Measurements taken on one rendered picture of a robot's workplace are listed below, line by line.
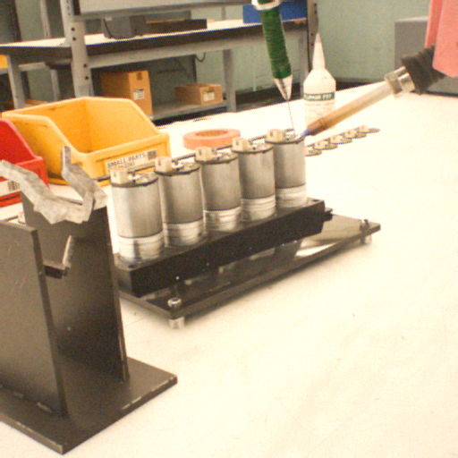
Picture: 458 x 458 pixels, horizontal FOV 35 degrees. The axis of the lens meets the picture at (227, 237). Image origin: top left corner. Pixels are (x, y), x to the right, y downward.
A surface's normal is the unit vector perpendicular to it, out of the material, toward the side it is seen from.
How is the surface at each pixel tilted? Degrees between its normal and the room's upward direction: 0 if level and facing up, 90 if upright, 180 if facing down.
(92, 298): 90
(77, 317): 90
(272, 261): 0
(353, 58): 90
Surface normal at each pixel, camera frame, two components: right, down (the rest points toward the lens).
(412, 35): -0.88, 0.22
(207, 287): -0.07, -0.95
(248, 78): 0.65, 0.20
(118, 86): -0.70, 0.29
